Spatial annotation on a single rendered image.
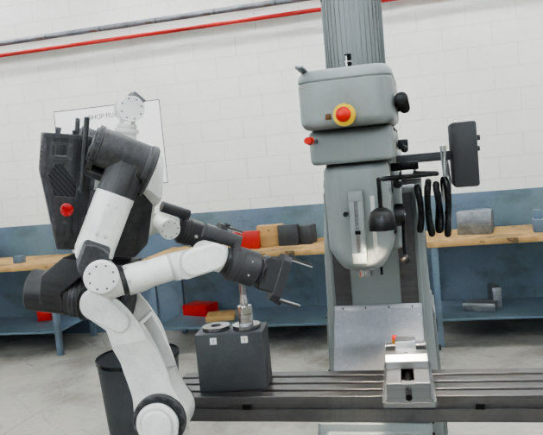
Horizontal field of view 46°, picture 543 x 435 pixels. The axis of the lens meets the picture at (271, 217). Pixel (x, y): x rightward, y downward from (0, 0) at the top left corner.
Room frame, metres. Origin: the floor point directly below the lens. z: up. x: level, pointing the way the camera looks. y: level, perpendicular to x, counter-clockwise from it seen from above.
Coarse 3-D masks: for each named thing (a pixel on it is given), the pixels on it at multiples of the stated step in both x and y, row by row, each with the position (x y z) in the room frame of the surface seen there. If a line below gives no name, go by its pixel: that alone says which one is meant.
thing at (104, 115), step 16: (64, 112) 6.82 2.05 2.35; (80, 112) 6.77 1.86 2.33; (96, 112) 6.73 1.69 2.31; (112, 112) 6.69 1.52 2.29; (144, 112) 6.61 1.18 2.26; (160, 112) 6.57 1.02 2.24; (64, 128) 6.82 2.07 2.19; (96, 128) 6.74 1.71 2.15; (112, 128) 6.69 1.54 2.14; (144, 128) 6.61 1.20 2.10; (160, 128) 6.58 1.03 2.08; (160, 144) 6.58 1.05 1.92
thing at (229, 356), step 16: (256, 320) 2.07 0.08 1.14; (208, 336) 2.00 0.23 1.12; (224, 336) 2.00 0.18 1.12; (240, 336) 1.99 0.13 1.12; (256, 336) 1.98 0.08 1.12; (208, 352) 2.00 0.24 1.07; (224, 352) 2.00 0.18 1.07; (240, 352) 1.99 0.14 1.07; (256, 352) 1.98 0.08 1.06; (208, 368) 2.00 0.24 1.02; (224, 368) 2.00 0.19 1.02; (240, 368) 1.99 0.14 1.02; (256, 368) 1.98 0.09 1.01; (208, 384) 2.00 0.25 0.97; (224, 384) 2.00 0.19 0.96; (240, 384) 1.99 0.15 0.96; (256, 384) 1.98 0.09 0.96
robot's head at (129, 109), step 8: (128, 96) 1.66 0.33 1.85; (120, 104) 1.66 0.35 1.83; (128, 104) 1.66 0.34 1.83; (136, 104) 1.67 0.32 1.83; (120, 112) 1.66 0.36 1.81; (128, 112) 1.66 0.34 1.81; (136, 112) 1.67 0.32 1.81; (120, 120) 1.71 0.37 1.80; (128, 120) 1.66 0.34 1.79; (136, 120) 1.67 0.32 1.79; (120, 128) 1.69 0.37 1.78; (128, 128) 1.70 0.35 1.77
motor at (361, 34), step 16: (320, 0) 2.19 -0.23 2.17; (336, 0) 2.12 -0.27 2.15; (352, 0) 2.11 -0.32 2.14; (368, 0) 2.11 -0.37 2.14; (336, 16) 2.13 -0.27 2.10; (352, 16) 2.11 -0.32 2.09; (368, 16) 2.11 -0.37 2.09; (336, 32) 2.13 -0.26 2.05; (352, 32) 2.11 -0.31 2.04; (368, 32) 2.11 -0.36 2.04; (336, 48) 2.13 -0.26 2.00; (352, 48) 2.11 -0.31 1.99; (368, 48) 2.11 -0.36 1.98; (384, 48) 2.18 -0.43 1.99; (336, 64) 2.14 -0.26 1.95; (352, 64) 2.10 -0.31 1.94
